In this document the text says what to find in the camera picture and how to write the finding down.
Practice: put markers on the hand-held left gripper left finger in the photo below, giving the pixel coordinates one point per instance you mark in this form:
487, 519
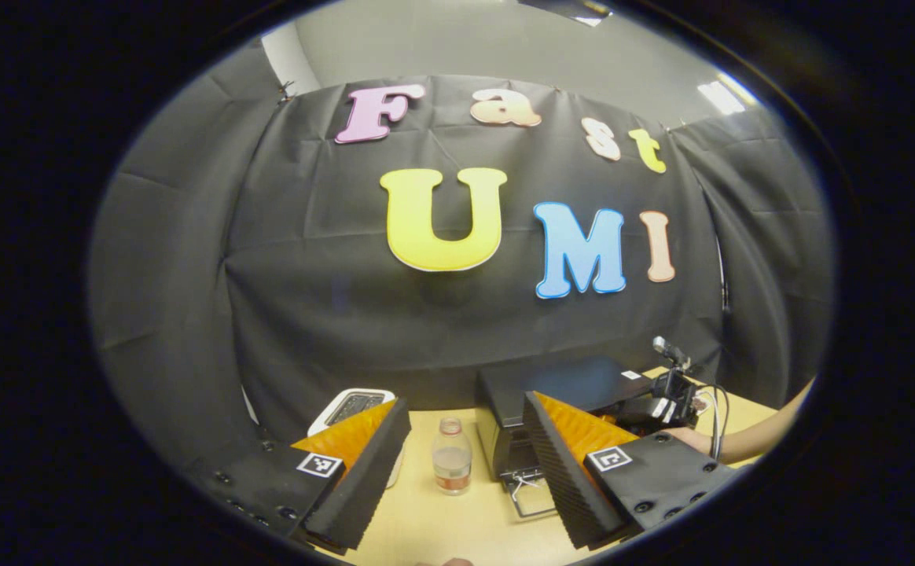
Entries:
367, 479

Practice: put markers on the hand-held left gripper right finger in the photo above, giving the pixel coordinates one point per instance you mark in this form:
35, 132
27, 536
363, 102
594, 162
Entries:
564, 479

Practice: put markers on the black electric oven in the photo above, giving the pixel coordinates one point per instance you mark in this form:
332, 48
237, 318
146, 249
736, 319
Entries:
552, 385

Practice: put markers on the white toaster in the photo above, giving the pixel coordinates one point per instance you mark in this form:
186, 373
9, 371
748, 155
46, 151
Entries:
347, 405

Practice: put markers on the clear bottle with red label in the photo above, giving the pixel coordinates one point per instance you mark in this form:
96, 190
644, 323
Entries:
452, 460

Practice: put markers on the black backdrop cloth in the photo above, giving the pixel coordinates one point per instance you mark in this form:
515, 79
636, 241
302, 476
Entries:
332, 275

